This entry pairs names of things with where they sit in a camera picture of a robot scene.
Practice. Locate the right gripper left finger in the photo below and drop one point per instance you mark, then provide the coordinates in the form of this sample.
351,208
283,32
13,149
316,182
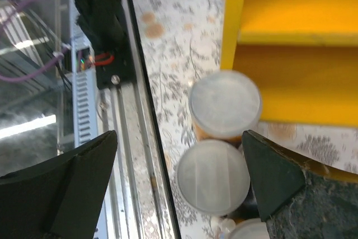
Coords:
61,197

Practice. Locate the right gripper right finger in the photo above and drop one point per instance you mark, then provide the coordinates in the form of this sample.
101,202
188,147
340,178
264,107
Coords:
298,197

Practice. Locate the orange blue lidded can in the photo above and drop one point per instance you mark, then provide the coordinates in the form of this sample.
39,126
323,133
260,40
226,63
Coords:
223,105

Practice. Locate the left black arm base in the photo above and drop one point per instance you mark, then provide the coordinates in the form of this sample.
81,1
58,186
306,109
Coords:
104,24

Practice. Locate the white lidded middle can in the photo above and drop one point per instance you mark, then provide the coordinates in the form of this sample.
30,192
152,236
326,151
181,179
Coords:
250,229

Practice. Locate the red white lidded can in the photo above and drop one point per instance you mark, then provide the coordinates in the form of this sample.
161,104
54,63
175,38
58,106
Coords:
213,178

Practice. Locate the yellow wooden shelf box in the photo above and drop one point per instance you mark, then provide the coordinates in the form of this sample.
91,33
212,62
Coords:
302,54

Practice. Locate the floral patterned table mat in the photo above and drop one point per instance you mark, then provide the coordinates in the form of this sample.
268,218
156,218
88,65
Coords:
181,42

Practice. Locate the aluminium frame rail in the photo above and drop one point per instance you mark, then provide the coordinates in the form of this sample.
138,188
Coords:
138,202

